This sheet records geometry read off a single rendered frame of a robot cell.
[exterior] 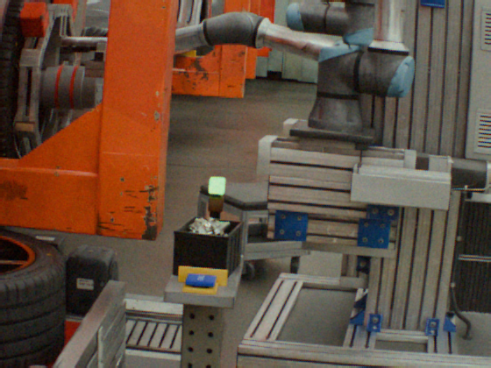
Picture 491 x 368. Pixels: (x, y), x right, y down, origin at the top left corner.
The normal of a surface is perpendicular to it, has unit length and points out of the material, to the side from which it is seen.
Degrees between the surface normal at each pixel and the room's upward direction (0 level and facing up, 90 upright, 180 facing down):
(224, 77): 90
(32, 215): 90
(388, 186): 90
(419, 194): 90
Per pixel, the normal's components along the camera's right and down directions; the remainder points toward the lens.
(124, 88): -0.05, 0.17
